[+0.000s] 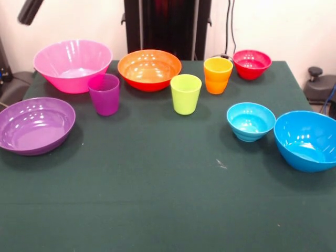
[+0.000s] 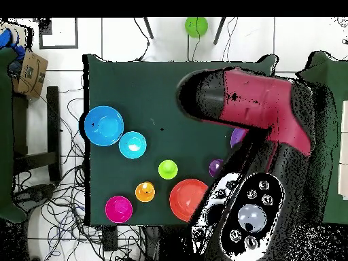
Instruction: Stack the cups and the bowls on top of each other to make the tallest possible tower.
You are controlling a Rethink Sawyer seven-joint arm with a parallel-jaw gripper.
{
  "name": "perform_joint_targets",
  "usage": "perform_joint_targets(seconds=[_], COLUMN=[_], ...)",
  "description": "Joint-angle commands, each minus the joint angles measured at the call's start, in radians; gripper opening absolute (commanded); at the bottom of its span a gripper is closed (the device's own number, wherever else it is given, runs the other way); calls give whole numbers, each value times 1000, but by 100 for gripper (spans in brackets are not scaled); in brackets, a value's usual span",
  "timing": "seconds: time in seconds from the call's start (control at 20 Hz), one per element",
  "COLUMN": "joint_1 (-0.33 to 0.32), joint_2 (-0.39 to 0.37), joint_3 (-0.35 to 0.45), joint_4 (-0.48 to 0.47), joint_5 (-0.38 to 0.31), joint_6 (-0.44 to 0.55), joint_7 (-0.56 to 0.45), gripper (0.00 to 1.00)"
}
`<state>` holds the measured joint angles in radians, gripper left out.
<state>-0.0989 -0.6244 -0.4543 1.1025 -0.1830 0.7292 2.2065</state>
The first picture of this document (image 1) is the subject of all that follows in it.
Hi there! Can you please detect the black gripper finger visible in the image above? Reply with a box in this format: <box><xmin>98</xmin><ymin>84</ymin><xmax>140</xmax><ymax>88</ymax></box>
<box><xmin>17</xmin><ymin>0</ymin><xmax>45</xmax><ymax>26</ymax></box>

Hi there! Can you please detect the purple bowl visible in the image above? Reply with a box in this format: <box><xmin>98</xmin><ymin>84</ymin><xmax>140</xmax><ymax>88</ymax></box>
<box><xmin>0</xmin><ymin>97</ymin><xmax>76</xmax><ymax>156</ymax></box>

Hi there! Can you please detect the black device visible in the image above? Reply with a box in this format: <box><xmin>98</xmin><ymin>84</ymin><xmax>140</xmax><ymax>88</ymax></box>
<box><xmin>0</xmin><ymin>36</ymin><xmax>13</xmax><ymax>89</ymax></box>

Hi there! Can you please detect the large pink bowl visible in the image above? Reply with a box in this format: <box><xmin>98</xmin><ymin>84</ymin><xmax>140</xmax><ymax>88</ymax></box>
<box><xmin>33</xmin><ymin>39</ymin><xmax>113</xmax><ymax>95</ymax></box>

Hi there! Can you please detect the dark grey stand base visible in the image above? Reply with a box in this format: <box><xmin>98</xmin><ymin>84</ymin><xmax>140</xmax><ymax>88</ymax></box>
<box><xmin>0</xmin><ymin>70</ymin><xmax>35</xmax><ymax>108</ymax></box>
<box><xmin>307</xmin><ymin>67</ymin><xmax>336</xmax><ymax>119</ymax></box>

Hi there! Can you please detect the purple cup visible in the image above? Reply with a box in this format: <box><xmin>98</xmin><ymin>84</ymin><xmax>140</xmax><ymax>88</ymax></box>
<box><xmin>87</xmin><ymin>73</ymin><xmax>120</xmax><ymax>117</ymax></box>

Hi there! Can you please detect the orange bowl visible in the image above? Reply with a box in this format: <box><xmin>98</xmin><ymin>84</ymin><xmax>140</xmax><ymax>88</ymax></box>
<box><xmin>117</xmin><ymin>49</ymin><xmax>182</xmax><ymax>92</ymax></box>

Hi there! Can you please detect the green cup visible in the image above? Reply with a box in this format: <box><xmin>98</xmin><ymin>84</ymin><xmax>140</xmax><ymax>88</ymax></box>
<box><xmin>170</xmin><ymin>73</ymin><xmax>203</xmax><ymax>116</ymax></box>

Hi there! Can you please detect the orange cup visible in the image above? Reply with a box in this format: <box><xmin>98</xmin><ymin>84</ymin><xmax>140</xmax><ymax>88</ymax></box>
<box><xmin>203</xmin><ymin>57</ymin><xmax>234</xmax><ymax>95</ymax></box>

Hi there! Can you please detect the dark green tablecloth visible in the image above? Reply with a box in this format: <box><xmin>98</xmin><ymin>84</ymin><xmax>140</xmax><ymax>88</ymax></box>
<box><xmin>0</xmin><ymin>59</ymin><xmax>336</xmax><ymax>252</ymax></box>

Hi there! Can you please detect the small red bowl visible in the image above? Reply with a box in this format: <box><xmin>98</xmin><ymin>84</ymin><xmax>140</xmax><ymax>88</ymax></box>
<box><xmin>233</xmin><ymin>49</ymin><xmax>272</xmax><ymax>80</ymax></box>

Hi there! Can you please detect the small blue bowl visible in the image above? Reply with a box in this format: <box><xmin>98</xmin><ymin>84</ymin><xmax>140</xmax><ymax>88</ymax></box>
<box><xmin>226</xmin><ymin>102</ymin><xmax>277</xmax><ymax>143</ymax></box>

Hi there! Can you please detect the large blue bowl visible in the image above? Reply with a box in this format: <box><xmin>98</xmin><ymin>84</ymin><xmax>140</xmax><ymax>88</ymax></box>
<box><xmin>273</xmin><ymin>110</ymin><xmax>336</xmax><ymax>173</ymax></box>

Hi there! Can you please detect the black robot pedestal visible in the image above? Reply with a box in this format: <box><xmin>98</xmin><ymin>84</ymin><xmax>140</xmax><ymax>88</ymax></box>
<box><xmin>121</xmin><ymin>0</ymin><xmax>212</xmax><ymax>61</ymax></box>

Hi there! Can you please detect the black hanging cable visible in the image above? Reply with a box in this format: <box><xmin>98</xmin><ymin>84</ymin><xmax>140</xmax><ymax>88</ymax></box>
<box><xmin>225</xmin><ymin>0</ymin><xmax>237</xmax><ymax>55</ymax></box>

